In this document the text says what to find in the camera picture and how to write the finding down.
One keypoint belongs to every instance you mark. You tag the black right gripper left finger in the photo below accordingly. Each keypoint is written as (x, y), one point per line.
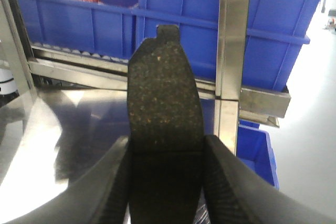
(99, 196)

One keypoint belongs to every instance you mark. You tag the blue plastic bin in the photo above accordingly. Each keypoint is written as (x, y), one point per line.
(254, 150)
(276, 31)
(105, 29)

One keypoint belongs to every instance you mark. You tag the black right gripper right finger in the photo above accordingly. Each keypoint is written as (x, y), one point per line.
(235, 194)

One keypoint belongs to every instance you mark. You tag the left blue plastic bin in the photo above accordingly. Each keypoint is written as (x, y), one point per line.
(105, 29)

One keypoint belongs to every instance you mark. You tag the lower blue plastic bin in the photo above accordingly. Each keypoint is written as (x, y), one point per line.
(254, 150)

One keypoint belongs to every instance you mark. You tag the right blue plastic bin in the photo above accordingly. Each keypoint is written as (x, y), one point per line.
(276, 31)

